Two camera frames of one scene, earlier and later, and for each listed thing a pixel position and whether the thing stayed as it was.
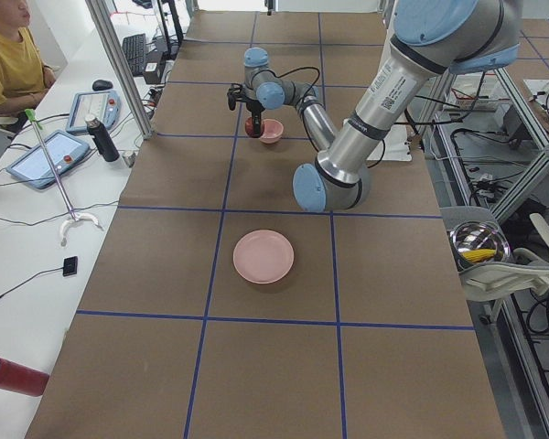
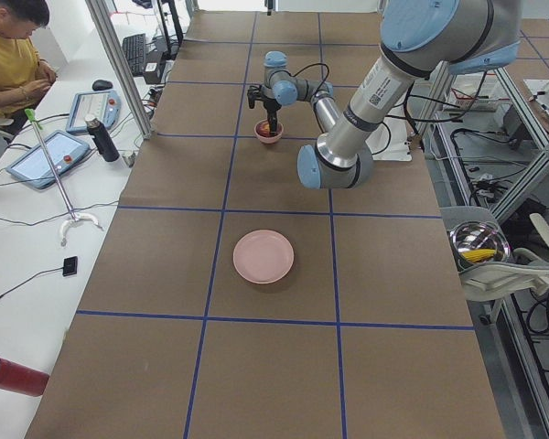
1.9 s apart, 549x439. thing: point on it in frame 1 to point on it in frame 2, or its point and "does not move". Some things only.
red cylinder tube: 3,373 does not move
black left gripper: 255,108 to 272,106
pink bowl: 272,131 does not move
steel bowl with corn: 478,243 does not move
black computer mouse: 101,85 does not move
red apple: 250,126 to 264,130
